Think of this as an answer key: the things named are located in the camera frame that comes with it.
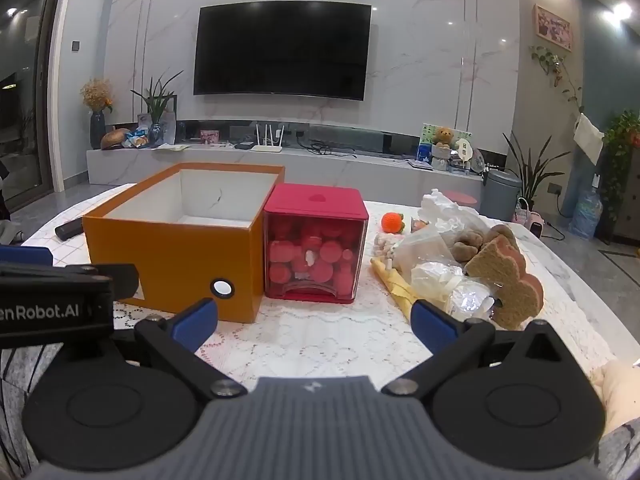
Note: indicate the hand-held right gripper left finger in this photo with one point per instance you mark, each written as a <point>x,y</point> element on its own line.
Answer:
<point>194,324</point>

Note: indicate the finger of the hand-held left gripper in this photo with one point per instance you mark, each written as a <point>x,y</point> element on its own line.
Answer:
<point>25,256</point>
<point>125,282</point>

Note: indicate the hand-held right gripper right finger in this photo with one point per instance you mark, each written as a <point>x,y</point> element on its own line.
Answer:
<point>431,326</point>

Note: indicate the orange cardboard box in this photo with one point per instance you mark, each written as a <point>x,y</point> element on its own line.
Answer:
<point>165,255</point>

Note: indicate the white checked tablecloth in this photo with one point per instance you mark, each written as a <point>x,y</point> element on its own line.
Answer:
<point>50,220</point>

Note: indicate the clear bag with white filling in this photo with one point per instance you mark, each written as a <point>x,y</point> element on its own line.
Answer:
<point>435,280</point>

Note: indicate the black remote control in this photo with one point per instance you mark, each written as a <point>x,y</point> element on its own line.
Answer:
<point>67,230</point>

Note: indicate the yellow cloth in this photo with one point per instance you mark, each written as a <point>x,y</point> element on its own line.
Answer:
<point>397,287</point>

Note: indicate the clear plastic bag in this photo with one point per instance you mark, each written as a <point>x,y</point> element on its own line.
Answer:
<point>425,250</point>

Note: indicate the brown fuzzy plush toy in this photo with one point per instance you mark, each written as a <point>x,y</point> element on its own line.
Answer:
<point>467,247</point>

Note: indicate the brown cloud-shaped sponge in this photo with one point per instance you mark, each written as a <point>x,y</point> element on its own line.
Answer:
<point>505,280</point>

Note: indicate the clear bag of beige beads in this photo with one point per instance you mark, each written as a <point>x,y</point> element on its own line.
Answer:
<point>386,246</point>

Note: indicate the grey patterned cloth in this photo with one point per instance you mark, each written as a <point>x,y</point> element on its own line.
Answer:
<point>20,400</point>

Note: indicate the orange crochet fruit toy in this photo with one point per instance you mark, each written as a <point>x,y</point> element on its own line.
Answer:
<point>392,223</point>

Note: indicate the white crumpled plastic bag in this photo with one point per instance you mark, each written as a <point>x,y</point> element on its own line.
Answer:
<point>445,210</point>

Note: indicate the pink bin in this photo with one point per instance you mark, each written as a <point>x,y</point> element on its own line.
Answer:
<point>460,197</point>

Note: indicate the pile of red balls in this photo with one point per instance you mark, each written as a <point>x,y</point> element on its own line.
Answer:
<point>320,255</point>

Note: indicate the yellow green booklet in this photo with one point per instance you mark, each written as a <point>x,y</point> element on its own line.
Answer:
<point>171,147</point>

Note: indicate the brown round bowl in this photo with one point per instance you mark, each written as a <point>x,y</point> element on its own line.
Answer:
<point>115,139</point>

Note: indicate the pink small appliance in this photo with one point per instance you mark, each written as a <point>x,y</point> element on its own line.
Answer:
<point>531,222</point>

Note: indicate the heap of snack packets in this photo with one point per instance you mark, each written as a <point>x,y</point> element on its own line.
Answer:
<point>136,139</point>

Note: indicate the dark blue vase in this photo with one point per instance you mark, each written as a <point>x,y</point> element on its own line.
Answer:
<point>98,130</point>

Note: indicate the grey trash bin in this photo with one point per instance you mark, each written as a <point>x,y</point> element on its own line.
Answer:
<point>500,195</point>

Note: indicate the glass vase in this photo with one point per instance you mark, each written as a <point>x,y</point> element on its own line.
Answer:
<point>154,132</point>

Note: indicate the pink box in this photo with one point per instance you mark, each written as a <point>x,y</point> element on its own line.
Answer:
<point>210,137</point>

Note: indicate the glass sliding door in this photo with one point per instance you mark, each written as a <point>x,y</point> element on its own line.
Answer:
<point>25,85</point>

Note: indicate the blue box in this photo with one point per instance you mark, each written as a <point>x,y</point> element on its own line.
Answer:
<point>424,154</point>

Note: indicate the white round fan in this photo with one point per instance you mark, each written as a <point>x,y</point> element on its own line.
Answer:
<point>463,150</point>

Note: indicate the black set-top box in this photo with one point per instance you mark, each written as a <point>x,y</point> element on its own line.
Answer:
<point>245,146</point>

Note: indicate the potted long-leaf plant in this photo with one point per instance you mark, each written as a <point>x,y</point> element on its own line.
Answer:
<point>532,170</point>

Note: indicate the green long-leaf plant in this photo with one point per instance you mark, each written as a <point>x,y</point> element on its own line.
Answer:
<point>156,97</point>

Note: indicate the brown teddy bear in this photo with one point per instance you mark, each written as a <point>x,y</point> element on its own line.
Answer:
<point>443,137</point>

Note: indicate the large blue water bottle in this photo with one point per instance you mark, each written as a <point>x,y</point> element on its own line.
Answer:
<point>586,215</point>

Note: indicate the white router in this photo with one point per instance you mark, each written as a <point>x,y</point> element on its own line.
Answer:
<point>267,148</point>

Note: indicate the green picture card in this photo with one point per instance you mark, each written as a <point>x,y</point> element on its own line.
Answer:
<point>427,132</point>

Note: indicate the white marble television cabinet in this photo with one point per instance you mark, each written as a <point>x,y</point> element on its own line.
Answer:
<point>310,167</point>

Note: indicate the cream fleece cloth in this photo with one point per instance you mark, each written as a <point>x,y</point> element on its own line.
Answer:
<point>620,395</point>

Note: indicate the grey drawer cabinet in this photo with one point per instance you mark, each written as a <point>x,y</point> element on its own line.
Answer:
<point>631,200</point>

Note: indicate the white tote bag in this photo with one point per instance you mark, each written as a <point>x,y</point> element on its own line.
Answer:
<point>588,137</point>

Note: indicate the bushy green vine plant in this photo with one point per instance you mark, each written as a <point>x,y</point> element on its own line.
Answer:
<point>622,140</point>

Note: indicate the hanging vine plant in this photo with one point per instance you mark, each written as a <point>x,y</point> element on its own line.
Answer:
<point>552,62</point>

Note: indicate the wall socket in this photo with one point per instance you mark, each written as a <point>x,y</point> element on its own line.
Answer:
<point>555,188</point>

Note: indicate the black wall television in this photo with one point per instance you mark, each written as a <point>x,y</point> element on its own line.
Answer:
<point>282,50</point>

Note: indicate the framed wall picture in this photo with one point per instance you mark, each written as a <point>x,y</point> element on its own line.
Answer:
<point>553,27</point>

